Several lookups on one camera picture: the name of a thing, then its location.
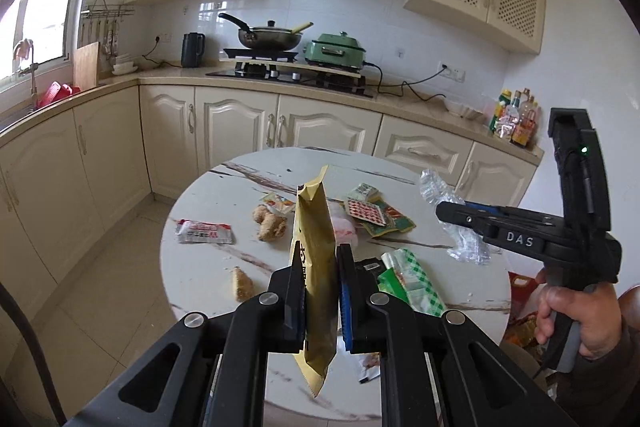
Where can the black wok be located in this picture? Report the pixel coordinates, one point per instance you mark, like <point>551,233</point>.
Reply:
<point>272,38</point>

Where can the metal faucet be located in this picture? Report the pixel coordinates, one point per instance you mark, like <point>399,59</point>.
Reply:
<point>32,72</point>

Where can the white red small packet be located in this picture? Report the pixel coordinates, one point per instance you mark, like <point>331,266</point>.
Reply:
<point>370,364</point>

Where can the person's right forearm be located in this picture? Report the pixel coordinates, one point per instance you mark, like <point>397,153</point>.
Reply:
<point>610,387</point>

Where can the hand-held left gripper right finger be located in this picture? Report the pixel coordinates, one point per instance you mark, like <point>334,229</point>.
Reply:
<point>345,307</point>

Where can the person's right hand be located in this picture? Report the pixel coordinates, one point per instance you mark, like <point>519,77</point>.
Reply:
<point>595,312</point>

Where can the small green white packet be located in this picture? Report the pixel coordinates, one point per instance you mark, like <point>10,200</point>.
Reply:
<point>364,192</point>

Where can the wooden cutting board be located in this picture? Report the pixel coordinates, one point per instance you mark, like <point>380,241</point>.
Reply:
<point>86,67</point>

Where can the white wall outlet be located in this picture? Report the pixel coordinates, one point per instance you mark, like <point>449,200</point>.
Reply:
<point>165,38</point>
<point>452,73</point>

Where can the ginger root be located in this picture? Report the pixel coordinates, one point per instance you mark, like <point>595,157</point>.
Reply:
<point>270,224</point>

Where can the group of condiment bottles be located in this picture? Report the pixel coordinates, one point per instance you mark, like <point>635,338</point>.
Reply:
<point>515,122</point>

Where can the black electric kettle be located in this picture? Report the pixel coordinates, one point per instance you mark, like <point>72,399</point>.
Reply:
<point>192,52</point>

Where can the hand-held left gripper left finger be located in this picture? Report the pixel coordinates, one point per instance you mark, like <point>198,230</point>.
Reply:
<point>298,312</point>

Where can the red plastic basket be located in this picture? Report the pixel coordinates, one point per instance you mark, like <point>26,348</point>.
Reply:
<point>55,93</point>

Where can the round marble table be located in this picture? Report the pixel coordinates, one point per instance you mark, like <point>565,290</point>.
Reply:
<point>220,192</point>

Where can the red orange bag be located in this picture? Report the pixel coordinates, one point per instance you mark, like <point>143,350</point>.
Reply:
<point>522,292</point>

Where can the yellow paper bag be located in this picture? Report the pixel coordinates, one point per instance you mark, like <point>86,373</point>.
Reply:
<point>315,247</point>

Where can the small ginger piece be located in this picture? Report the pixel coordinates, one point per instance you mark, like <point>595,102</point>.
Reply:
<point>242,284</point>

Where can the red patterned snack packet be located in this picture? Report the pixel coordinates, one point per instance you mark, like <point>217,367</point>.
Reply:
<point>367,212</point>

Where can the pink white packet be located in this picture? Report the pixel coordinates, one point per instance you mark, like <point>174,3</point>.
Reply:
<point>345,229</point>

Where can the black gas stove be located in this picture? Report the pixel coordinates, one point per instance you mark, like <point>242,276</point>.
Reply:
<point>300,77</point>

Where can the green electric cooker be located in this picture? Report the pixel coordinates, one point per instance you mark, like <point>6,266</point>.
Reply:
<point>332,49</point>

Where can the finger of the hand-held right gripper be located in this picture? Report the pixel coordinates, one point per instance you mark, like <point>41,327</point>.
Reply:
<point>460,216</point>
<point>487,208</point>

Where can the orange white packet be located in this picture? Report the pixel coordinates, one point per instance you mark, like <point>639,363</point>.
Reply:
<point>277,203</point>

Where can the green snack packet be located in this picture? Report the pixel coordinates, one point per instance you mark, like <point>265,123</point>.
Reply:
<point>400,222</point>

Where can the clear plastic bag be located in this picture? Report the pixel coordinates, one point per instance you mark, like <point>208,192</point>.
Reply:
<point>465,242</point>

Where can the white red wrapper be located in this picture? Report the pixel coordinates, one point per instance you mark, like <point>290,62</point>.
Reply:
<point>205,232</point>

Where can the cream lower cabinets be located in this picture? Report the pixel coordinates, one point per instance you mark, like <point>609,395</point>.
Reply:
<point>235,127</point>

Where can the green checkered packet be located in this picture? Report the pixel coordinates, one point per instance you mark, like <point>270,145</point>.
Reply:
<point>415,279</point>

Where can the metal hanging utensil rack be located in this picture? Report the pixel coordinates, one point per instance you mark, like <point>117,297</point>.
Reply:
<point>107,14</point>

